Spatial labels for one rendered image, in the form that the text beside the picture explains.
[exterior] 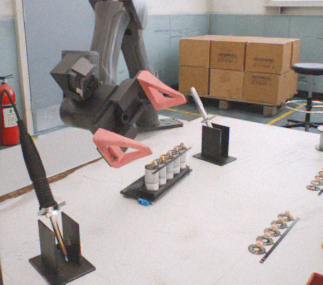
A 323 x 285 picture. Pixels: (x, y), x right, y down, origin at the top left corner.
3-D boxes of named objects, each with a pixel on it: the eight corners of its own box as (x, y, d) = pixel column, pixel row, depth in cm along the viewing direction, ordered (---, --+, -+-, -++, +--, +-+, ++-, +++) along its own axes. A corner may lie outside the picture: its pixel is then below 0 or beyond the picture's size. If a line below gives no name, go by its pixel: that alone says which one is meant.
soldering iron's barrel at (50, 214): (67, 253, 52) (52, 207, 54) (72, 251, 51) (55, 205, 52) (57, 257, 51) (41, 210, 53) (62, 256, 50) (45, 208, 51)
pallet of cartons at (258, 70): (175, 102, 465) (175, 38, 444) (205, 91, 529) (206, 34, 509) (277, 117, 403) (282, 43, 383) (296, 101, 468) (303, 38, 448)
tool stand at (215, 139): (216, 168, 95) (197, 127, 96) (246, 154, 88) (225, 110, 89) (200, 175, 91) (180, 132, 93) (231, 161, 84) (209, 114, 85)
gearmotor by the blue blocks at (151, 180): (142, 193, 71) (142, 166, 69) (149, 188, 73) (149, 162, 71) (154, 196, 70) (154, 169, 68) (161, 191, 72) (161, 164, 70)
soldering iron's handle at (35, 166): (54, 207, 54) (25, 122, 57) (60, 203, 52) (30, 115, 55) (37, 212, 53) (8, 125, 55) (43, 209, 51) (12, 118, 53)
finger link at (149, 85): (183, 70, 56) (133, 69, 62) (158, 106, 53) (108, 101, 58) (199, 104, 60) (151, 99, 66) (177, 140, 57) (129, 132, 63)
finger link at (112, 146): (158, 105, 53) (108, 100, 58) (130, 147, 49) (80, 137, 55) (178, 139, 57) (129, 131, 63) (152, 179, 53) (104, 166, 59)
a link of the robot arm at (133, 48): (157, 104, 109) (133, 14, 82) (133, 103, 111) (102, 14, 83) (160, 86, 112) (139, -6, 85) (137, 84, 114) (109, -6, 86)
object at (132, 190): (153, 206, 69) (153, 200, 68) (119, 197, 72) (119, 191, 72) (192, 173, 82) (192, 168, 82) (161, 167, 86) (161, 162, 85)
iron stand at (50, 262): (78, 273, 57) (56, 209, 58) (104, 268, 50) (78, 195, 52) (38, 292, 53) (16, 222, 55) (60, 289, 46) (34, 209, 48)
